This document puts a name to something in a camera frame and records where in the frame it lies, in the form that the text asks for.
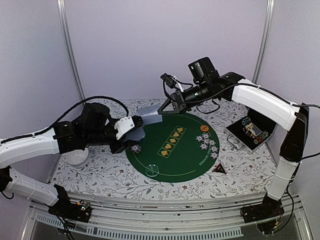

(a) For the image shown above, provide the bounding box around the black red triangular card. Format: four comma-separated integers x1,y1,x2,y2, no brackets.
212,163,227,174

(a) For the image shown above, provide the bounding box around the blue checkered playing card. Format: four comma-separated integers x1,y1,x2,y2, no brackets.
136,104,163,126

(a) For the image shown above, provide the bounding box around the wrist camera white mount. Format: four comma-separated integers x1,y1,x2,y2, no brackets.
160,73,184,92
113,115,143,140

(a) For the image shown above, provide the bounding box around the floral patterned tablecloth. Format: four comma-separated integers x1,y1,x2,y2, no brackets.
51,100,276,201

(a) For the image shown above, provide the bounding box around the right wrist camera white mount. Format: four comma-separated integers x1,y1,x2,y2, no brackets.
160,73,184,92

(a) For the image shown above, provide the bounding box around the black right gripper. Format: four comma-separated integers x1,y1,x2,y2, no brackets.
158,80,213,114

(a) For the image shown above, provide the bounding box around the left aluminium frame post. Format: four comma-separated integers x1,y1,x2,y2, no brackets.
56,0,86,100

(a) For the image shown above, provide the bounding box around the aluminium front rail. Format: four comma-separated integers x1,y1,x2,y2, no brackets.
22,192,313,240

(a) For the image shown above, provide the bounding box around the aluminium frame post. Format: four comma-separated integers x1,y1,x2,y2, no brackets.
252,0,275,84
56,0,86,100

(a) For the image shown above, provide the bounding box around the aluminium poker chip case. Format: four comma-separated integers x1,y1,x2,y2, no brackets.
225,108,277,153

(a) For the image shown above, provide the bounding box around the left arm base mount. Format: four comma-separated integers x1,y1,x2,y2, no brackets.
48,199,92,223

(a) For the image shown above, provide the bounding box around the clear round dealer button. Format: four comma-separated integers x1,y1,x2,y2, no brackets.
145,164,160,178

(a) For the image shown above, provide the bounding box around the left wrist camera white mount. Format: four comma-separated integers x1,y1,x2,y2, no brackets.
113,115,143,140

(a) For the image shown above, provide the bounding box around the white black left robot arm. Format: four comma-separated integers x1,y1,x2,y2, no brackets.
0,96,142,217

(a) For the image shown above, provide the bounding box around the stack of poker chips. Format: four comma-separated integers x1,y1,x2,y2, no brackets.
130,144,142,154

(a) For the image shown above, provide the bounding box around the round green poker mat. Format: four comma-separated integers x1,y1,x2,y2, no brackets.
125,113,220,183

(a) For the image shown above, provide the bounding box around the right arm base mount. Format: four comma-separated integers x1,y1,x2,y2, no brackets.
240,196,285,235

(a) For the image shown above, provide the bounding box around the orange big blind button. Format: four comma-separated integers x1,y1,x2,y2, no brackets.
200,125,210,132

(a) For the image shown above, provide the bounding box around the deck of playing cards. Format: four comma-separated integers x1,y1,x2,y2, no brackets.
124,126,146,141

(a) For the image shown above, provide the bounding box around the white ceramic bowl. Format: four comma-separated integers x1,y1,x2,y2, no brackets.
65,148,89,168

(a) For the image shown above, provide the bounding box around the right aluminium frame post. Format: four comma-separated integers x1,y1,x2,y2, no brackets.
252,0,275,84

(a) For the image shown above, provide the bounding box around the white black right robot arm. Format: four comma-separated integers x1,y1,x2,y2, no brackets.
158,56,311,218

